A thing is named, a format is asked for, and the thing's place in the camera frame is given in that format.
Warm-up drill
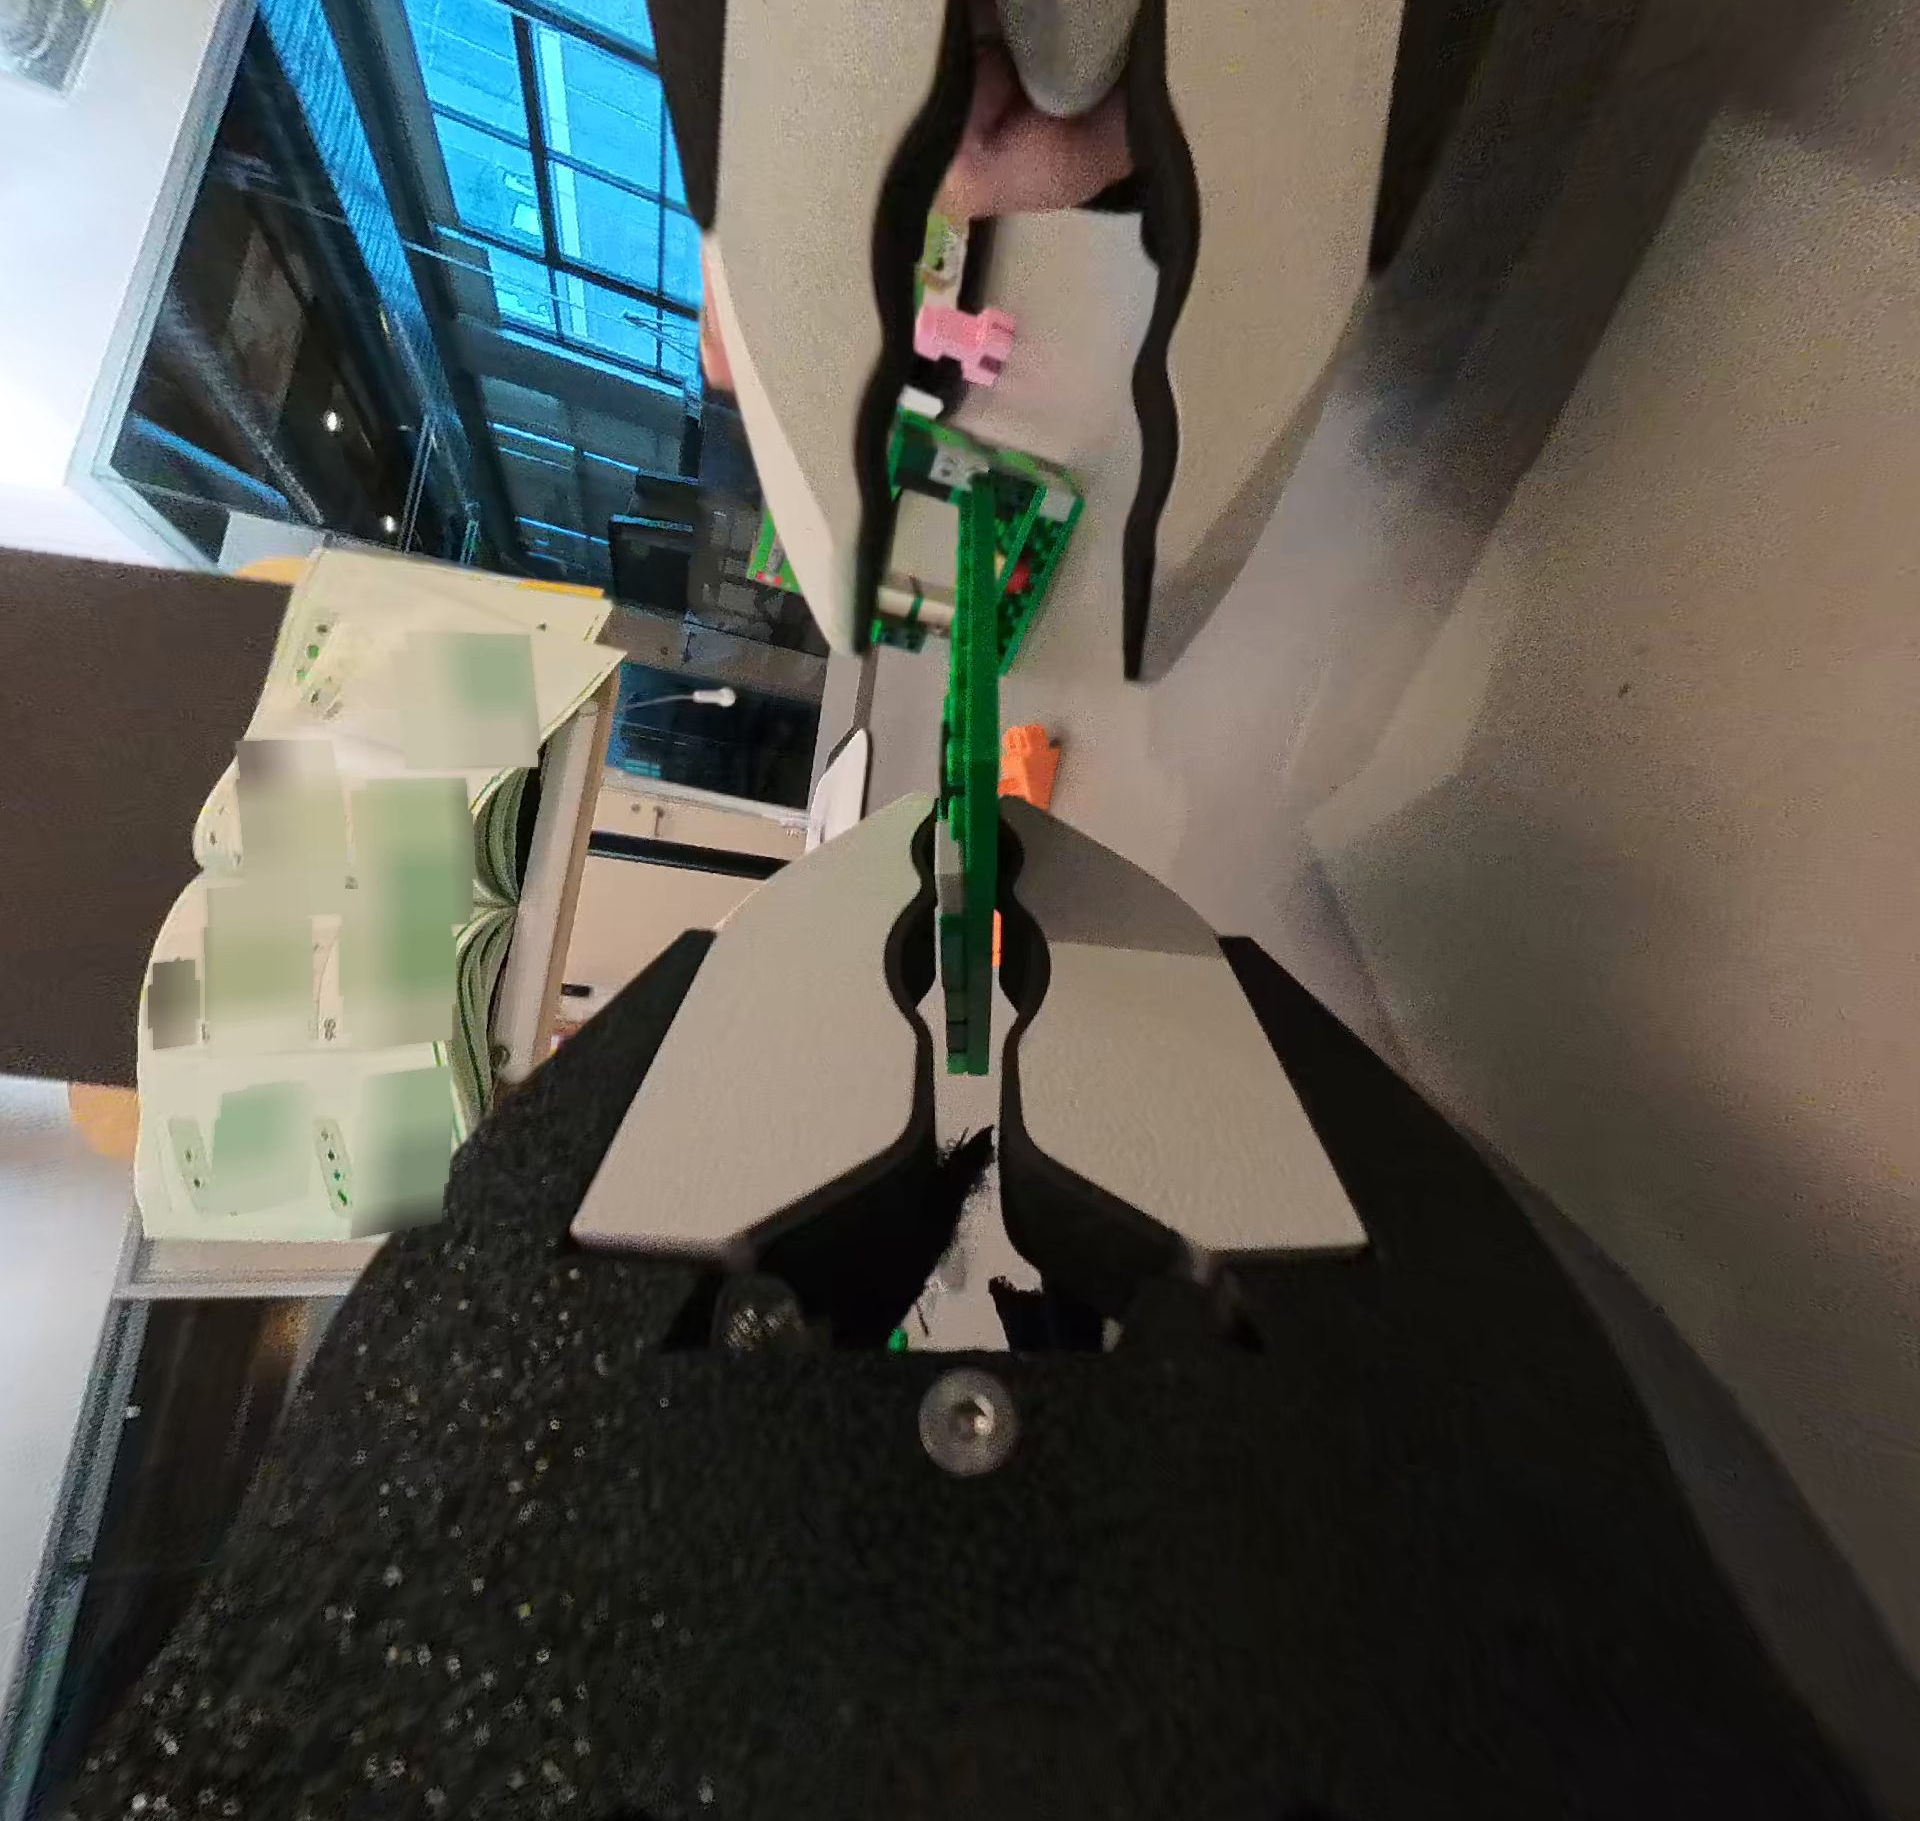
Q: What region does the pink lego pig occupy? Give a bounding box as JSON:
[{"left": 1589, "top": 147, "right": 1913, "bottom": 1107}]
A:
[{"left": 914, "top": 301, "right": 1020, "bottom": 386}]

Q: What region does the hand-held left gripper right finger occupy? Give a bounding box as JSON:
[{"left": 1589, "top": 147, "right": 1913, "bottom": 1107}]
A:
[{"left": 996, "top": 792, "right": 1369, "bottom": 1271}]

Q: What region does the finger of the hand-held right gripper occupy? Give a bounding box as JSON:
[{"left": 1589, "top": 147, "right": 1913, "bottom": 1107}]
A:
[
  {"left": 703, "top": 0, "right": 977, "bottom": 653},
  {"left": 1117, "top": 0, "right": 1419, "bottom": 683}
]

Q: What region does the glass window wall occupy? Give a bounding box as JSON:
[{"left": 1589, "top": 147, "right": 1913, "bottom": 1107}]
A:
[{"left": 104, "top": 0, "right": 714, "bottom": 570}]

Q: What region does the green lego box build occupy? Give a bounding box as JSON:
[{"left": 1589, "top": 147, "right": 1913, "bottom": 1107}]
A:
[{"left": 862, "top": 407, "right": 1085, "bottom": 659}]

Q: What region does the lego instruction booklet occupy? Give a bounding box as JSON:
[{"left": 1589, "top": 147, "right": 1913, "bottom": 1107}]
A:
[{"left": 135, "top": 546, "right": 629, "bottom": 1244}]

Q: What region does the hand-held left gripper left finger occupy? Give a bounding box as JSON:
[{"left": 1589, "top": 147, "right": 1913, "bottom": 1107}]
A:
[{"left": 570, "top": 792, "right": 939, "bottom": 1267}]

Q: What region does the person's right hand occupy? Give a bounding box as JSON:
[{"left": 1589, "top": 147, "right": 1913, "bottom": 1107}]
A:
[{"left": 696, "top": 77, "right": 1137, "bottom": 400}]

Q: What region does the white low cabinet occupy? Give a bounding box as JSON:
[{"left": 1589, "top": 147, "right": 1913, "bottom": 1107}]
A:
[{"left": 562, "top": 787, "right": 819, "bottom": 998}]

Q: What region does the green lego plate with tiles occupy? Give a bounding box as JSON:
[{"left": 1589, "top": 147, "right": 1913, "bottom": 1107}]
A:
[{"left": 933, "top": 477, "right": 1005, "bottom": 1075}]

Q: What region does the white rounded tray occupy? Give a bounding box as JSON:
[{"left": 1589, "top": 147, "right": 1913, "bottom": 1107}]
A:
[{"left": 807, "top": 725, "right": 875, "bottom": 855}]

